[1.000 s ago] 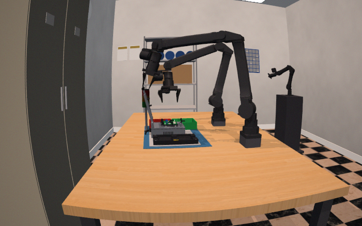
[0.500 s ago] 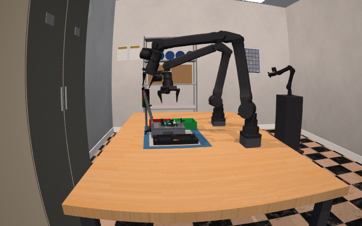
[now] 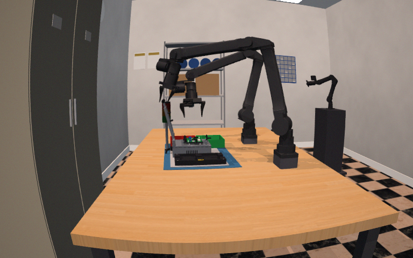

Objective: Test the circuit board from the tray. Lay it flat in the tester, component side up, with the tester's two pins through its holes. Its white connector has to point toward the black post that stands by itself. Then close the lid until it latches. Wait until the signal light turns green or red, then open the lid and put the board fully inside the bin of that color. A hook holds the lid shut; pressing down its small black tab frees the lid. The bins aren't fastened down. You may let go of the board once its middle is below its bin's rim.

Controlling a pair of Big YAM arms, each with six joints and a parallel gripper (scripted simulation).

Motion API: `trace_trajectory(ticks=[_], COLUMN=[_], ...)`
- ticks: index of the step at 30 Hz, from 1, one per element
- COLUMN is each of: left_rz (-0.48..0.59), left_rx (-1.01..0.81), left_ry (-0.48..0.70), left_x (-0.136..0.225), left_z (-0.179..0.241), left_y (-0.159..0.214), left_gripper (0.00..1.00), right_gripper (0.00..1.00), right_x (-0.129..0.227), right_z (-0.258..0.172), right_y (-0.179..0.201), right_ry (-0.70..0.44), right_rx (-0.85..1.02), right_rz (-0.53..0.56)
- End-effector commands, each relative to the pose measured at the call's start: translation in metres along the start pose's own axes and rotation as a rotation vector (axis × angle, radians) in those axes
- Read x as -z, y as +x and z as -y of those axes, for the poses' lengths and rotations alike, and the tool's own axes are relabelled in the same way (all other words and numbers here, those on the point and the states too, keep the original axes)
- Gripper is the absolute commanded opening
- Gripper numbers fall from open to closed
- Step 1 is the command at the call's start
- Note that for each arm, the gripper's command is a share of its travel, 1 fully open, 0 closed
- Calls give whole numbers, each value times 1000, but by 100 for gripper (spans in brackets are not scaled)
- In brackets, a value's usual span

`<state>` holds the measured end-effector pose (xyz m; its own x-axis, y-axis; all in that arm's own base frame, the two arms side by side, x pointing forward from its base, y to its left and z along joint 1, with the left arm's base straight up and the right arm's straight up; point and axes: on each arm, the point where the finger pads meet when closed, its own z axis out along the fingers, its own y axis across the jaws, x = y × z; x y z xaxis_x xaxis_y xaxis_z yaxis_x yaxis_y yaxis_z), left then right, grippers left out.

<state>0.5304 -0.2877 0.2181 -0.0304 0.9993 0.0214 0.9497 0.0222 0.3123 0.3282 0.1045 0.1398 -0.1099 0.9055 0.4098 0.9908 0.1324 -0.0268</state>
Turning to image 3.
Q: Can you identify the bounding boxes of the green circuit board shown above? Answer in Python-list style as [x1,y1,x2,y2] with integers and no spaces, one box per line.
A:
[187,137,202,142]

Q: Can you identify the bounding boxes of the green square bin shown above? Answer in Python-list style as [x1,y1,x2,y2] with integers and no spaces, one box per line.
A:
[196,135,225,148]

